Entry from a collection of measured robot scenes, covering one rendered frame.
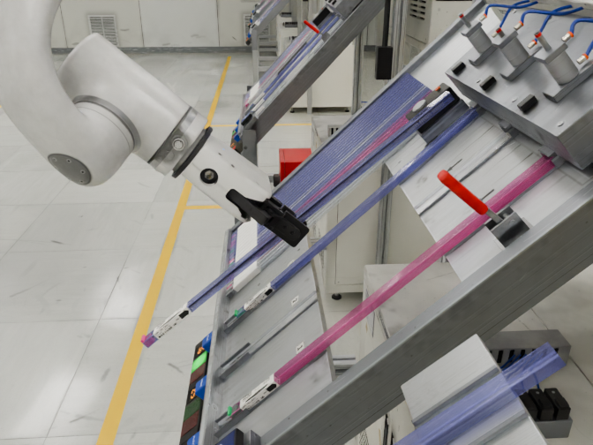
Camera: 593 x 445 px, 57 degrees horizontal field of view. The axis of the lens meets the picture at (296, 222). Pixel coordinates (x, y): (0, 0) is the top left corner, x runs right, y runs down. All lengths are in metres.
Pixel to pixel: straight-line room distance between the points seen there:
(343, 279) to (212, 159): 1.65
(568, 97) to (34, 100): 0.51
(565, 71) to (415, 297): 0.72
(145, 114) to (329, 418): 0.38
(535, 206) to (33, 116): 0.50
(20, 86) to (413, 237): 1.81
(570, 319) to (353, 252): 1.10
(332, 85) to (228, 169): 4.67
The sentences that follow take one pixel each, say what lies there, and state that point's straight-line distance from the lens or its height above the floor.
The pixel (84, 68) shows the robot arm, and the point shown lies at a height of 1.17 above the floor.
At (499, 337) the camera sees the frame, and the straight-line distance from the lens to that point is 1.07.
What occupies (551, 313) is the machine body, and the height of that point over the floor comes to 0.62.
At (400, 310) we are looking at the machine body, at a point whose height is 0.62.
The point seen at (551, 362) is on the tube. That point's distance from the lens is 0.38.
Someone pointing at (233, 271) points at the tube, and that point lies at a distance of 0.71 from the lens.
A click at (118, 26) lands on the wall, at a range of 9.55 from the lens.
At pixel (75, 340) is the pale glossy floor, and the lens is 2.25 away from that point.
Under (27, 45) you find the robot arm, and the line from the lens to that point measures 0.57.
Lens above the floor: 1.27
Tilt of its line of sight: 25 degrees down
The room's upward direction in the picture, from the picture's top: straight up
